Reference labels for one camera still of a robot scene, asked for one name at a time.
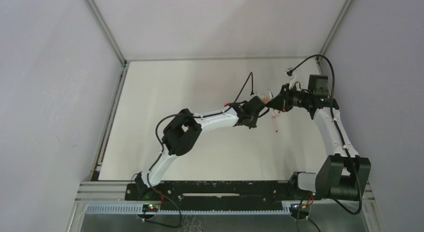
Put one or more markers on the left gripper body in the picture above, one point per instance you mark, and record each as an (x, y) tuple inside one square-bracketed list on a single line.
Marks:
[(257, 104)]

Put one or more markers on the controller board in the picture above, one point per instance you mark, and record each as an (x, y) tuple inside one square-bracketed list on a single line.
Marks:
[(299, 212), (152, 207)]

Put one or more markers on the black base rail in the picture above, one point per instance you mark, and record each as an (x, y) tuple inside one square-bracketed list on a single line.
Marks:
[(221, 196)]

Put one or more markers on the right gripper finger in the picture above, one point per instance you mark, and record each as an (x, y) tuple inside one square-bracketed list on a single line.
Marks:
[(278, 97), (276, 105)]

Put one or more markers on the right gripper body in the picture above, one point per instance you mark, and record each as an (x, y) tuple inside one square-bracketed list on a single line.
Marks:
[(284, 99)]

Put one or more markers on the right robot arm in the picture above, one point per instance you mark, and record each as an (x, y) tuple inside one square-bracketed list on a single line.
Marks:
[(344, 174)]

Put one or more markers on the left controller board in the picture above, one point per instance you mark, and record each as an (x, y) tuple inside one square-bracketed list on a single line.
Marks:
[(152, 207)]

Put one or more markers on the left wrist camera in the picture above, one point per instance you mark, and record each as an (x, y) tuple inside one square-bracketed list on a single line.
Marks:
[(260, 95)]

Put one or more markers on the white pen black tip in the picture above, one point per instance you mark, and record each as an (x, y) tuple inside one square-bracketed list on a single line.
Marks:
[(270, 95)]

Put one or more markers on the right controller board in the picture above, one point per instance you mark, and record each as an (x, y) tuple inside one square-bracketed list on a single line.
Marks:
[(299, 212)]

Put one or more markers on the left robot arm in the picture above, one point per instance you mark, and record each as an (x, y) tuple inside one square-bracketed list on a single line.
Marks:
[(178, 133)]

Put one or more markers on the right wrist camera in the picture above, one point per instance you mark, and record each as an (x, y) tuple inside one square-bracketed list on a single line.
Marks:
[(291, 73)]

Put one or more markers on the white pen red tip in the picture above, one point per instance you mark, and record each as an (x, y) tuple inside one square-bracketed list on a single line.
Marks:
[(274, 117)]

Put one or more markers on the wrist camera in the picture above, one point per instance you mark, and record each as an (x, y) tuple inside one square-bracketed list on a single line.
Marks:
[(291, 73), (260, 95)]

